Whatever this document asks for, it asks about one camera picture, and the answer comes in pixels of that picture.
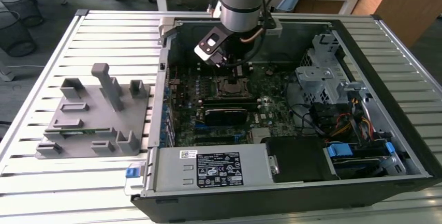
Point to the grey stand foot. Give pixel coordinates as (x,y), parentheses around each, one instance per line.
(7,76)

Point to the blue case latch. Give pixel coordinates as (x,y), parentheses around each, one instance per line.
(133,172)

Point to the silver drive cage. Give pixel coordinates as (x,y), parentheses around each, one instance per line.
(310,75)

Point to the grey power supply with label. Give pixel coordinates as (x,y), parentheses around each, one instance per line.
(166,167)

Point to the black RAM slot bank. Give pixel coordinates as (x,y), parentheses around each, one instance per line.
(208,68)
(230,103)

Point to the black plastic shroud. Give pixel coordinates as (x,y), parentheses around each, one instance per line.
(297,156)

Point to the grey plastic parts rack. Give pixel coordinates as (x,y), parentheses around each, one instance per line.
(101,120)

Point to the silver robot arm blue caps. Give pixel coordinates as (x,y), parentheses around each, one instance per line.
(242,1)

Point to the black graphics card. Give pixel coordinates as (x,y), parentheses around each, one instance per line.
(225,117)

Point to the green motherboard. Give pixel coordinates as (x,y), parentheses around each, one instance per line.
(281,115)

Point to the CPU socket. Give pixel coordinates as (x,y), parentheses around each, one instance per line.
(228,96)

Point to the brown wooden cabinet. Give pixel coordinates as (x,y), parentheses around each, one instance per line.
(411,6)

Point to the green RAM stick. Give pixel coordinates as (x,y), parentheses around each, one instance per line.
(90,131)

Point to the black mesh waste bin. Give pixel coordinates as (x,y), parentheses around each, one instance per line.
(33,9)
(19,35)

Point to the silver CPU green edge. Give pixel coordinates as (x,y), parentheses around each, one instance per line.
(232,90)

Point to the silver chipset heatsink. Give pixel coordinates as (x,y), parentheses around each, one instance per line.
(261,134)

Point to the small blue drive clip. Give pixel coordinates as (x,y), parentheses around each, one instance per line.
(389,148)

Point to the black open PC case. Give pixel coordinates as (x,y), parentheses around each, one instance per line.
(242,208)

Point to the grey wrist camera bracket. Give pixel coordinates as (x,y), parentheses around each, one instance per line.
(274,28)

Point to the blue disk carrier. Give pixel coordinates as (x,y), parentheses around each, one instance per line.
(340,151)

